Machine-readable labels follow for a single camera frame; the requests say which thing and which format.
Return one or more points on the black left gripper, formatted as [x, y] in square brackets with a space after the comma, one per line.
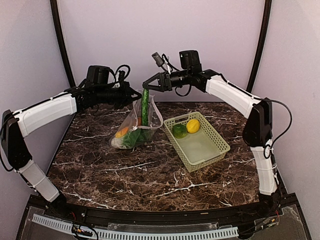
[126, 96]

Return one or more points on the green white bok choy toy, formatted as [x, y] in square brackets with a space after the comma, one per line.
[132, 139]

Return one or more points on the green pepper toy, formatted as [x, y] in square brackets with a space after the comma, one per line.
[179, 131]

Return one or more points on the yellow lemon toy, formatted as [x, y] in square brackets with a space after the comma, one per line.
[193, 126]

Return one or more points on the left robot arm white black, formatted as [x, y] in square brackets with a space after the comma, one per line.
[17, 125]

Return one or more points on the dark green cucumber toy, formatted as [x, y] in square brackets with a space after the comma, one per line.
[145, 107]

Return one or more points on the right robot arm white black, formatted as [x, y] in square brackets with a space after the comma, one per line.
[257, 133]

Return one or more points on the clear zip top bag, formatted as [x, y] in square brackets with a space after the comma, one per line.
[155, 117]

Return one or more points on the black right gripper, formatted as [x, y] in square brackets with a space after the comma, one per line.
[166, 81]

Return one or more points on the black frame post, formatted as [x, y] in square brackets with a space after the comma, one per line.
[61, 42]
[260, 45]

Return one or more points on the brown mushroom toy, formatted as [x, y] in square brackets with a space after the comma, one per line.
[139, 122]

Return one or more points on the left black frame post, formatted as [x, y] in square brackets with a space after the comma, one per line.
[61, 42]

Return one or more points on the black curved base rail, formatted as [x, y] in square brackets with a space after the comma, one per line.
[248, 217]

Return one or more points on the white slotted cable duct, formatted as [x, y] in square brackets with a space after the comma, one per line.
[116, 231]

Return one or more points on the pale green plastic basket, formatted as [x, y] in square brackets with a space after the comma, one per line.
[200, 149]

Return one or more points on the right black frame post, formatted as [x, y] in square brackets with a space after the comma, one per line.
[260, 45]

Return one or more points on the orange yellow toy food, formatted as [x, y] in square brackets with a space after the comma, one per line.
[122, 132]

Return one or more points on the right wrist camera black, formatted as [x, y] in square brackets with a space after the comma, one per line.
[190, 60]

